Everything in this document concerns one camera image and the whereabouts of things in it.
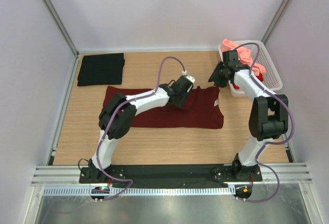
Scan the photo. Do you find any dark red t shirt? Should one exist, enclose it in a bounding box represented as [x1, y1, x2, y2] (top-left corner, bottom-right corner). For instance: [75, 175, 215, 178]
[102, 85, 225, 130]

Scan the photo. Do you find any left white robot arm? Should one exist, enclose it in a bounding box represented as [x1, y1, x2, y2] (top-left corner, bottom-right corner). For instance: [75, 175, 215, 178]
[84, 73, 195, 183]

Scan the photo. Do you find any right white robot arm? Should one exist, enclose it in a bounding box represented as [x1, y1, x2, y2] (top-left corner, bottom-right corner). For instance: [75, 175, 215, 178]
[208, 50, 288, 181]

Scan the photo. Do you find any pink t shirt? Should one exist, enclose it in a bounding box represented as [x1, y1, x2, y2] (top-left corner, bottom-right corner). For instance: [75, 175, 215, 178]
[221, 39, 266, 76]

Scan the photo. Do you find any bright red t shirt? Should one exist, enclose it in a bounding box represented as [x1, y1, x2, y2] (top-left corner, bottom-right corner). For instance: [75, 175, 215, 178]
[232, 73, 264, 90]

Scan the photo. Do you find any white plastic basket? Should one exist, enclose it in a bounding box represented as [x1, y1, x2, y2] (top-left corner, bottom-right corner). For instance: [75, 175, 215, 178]
[218, 40, 283, 98]

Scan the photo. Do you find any folded black t shirt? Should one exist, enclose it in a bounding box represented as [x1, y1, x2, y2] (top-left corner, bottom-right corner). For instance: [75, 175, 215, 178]
[77, 52, 125, 87]

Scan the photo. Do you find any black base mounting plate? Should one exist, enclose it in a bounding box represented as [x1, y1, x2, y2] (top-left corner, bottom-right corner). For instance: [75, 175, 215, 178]
[79, 164, 263, 189]

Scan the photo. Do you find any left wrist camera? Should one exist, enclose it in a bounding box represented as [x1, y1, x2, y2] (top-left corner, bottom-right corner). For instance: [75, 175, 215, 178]
[185, 75, 195, 84]

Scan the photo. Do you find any aluminium front rail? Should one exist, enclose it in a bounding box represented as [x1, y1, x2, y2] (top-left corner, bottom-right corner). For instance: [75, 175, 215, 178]
[31, 163, 312, 185]

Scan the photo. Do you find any right aluminium frame post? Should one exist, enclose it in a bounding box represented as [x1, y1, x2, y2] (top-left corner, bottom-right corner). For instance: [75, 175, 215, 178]
[261, 0, 292, 44]

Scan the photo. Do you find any aluminium frame post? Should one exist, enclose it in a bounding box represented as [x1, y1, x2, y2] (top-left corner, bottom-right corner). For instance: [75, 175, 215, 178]
[42, 0, 79, 57]
[261, 0, 292, 44]

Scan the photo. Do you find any left aluminium frame post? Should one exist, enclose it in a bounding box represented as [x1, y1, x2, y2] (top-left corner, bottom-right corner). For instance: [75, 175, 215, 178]
[42, 0, 79, 57]

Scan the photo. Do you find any white slotted cable duct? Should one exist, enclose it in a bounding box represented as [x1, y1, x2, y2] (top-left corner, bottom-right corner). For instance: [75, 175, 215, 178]
[43, 185, 235, 196]

